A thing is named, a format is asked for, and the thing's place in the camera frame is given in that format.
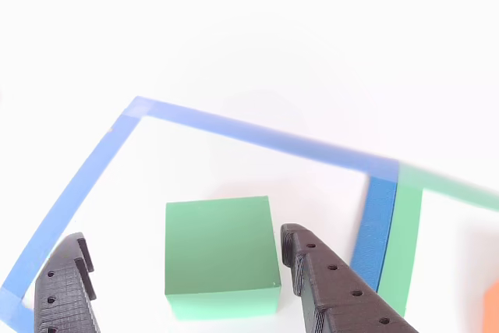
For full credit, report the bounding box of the green block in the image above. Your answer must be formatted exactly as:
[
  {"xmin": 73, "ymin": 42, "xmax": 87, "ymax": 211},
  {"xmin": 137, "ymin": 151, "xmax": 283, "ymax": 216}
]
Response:
[{"xmin": 164, "ymin": 195, "xmax": 282, "ymax": 321}]

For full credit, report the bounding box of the orange block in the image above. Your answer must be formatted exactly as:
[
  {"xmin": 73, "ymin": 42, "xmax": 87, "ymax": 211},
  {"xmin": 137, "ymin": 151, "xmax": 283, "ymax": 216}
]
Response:
[{"xmin": 483, "ymin": 278, "xmax": 499, "ymax": 333}]

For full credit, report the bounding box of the blue square frame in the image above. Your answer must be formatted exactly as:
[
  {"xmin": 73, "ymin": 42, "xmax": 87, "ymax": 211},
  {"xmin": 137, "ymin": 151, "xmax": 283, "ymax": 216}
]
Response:
[{"xmin": 0, "ymin": 94, "xmax": 401, "ymax": 333}]

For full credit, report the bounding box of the green square frame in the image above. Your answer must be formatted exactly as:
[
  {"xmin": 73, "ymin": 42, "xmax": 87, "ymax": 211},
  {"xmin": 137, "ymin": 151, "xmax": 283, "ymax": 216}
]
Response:
[{"xmin": 376, "ymin": 161, "xmax": 499, "ymax": 318}]

